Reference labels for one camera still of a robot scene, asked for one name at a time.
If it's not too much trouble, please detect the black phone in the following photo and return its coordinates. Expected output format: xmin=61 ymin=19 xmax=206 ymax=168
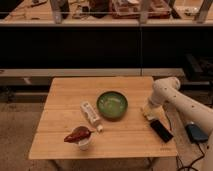
xmin=150 ymin=120 xmax=173 ymax=143

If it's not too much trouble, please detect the white sponge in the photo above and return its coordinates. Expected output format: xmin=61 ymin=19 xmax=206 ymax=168
xmin=142 ymin=109 xmax=157 ymax=121

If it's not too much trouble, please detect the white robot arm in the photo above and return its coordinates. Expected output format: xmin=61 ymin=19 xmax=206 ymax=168
xmin=142 ymin=77 xmax=213 ymax=171

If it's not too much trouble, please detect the green bowl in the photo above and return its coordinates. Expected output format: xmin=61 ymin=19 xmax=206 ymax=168
xmin=96 ymin=91 xmax=128 ymax=120

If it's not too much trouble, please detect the black power box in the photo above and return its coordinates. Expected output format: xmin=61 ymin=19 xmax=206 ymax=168
xmin=185 ymin=124 xmax=208 ymax=143

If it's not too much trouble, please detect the white bottle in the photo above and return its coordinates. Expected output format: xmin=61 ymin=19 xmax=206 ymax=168
xmin=81 ymin=101 xmax=103 ymax=132

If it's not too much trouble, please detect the wooden folding table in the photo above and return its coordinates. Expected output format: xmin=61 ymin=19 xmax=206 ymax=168
xmin=29 ymin=77 xmax=177 ymax=159

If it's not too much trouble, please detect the red sweet potato toy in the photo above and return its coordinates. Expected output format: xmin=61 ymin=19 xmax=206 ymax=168
xmin=64 ymin=130 xmax=91 ymax=143

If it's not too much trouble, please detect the wooden shelf bench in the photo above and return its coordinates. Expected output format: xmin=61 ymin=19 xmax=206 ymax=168
xmin=0 ymin=0 xmax=213 ymax=27

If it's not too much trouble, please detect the black cable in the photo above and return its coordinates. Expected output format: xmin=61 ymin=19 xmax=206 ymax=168
xmin=175 ymin=141 xmax=209 ymax=171

